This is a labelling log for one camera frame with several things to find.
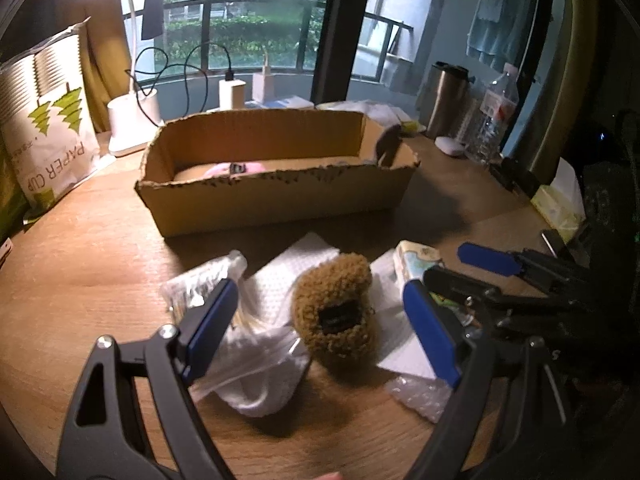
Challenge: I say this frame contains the white tissue packet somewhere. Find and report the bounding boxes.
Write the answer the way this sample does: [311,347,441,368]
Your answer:
[394,240,443,286]

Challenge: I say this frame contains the dark object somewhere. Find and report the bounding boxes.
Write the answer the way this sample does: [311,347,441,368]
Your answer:
[375,125,403,167]

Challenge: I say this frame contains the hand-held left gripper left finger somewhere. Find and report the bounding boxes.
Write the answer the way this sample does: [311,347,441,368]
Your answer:
[56,278,240,480]

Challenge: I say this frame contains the black door frame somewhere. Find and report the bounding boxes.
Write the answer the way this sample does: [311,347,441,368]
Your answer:
[310,0,377,107]

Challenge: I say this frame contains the white power strip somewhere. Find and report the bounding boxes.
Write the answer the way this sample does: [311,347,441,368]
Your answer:
[245,95,316,110]

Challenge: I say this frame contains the hanging black garment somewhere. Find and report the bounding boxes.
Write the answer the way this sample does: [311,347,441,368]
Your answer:
[142,0,166,41]

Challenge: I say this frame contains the white cloth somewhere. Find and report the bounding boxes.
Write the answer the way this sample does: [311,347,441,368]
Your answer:
[192,322,313,418]

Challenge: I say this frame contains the paper cup pack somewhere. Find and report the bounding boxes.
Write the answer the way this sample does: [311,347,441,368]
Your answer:
[0,17,101,221]

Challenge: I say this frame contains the small white round object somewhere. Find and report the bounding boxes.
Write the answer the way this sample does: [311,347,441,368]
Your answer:
[434,135,466,157]

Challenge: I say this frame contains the metal balcony railing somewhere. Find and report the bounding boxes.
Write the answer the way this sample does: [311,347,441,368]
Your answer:
[165,0,416,86]

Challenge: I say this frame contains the white napkin pack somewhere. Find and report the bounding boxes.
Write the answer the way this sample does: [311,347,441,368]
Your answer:
[317,100,426,133]

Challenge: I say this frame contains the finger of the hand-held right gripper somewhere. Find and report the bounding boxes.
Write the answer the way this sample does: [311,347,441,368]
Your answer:
[457,241,571,291]
[422,264,506,311]

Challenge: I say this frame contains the black cable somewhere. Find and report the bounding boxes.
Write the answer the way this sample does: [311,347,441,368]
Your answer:
[131,44,235,113]

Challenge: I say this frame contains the tall white charger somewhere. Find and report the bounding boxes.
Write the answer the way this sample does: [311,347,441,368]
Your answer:
[251,52,275,103]

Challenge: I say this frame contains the bubble wrap piece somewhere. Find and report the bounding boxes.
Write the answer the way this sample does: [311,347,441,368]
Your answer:
[384,375,453,423]

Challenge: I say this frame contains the clear water bottle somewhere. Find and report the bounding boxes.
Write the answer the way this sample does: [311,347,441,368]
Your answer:
[465,71,518,163]

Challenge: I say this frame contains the cardboard box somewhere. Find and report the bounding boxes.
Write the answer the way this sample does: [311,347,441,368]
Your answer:
[134,109,422,238]

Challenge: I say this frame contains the white paper towel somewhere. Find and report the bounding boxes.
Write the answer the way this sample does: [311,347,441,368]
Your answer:
[240,232,342,332]
[370,250,441,381]

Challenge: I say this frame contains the steel thermos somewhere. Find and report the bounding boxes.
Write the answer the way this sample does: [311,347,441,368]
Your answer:
[425,61,471,140]

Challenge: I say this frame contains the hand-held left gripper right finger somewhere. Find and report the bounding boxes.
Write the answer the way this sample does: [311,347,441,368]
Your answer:
[402,279,581,480]

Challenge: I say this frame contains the brown plush pouch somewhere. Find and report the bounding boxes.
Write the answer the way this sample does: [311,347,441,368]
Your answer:
[291,254,376,373]

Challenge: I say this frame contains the hanging teal towel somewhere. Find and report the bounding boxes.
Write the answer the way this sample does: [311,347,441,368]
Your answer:
[466,0,531,68]

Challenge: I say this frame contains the clear plastic bag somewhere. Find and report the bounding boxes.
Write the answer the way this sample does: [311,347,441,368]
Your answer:
[160,251,248,321]

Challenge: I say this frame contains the pink soft item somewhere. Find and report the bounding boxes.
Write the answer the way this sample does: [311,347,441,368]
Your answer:
[202,161,268,177]

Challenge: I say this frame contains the white desk lamp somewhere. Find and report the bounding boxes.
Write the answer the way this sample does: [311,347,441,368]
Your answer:
[67,0,191,157]

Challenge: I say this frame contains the yellow green tissue box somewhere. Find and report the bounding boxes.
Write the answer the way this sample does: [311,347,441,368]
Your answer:
[530,157,586,243]

